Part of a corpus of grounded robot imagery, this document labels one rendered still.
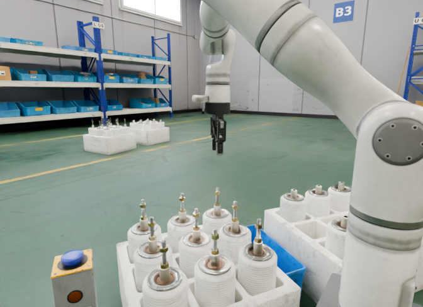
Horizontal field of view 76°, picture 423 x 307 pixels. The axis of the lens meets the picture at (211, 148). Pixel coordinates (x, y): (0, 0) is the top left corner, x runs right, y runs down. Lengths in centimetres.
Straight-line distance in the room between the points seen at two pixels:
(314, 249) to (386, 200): 54
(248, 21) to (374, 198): 30
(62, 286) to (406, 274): 56
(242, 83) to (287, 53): 740
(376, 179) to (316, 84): 16
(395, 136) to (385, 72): 636
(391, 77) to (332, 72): 631
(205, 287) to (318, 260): 40
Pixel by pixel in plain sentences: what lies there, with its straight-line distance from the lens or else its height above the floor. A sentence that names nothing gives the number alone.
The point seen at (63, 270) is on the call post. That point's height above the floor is 31.
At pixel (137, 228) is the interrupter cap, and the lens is 85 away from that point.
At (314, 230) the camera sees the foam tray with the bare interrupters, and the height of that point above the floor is 14.
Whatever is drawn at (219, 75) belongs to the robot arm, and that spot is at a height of 69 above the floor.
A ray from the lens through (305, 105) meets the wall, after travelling 707.
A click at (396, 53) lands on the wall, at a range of 677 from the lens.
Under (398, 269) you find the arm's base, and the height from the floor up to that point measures 41.
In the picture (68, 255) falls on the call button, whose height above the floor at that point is 33.
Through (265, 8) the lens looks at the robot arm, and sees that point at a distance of 44.
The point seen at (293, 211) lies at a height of 22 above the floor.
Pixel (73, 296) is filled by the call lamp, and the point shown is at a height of 27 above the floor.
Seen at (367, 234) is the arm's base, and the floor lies 45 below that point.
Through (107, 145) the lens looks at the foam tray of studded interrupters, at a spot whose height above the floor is 11.
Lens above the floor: 65
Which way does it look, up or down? 12 degrees down
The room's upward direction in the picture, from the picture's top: straight up
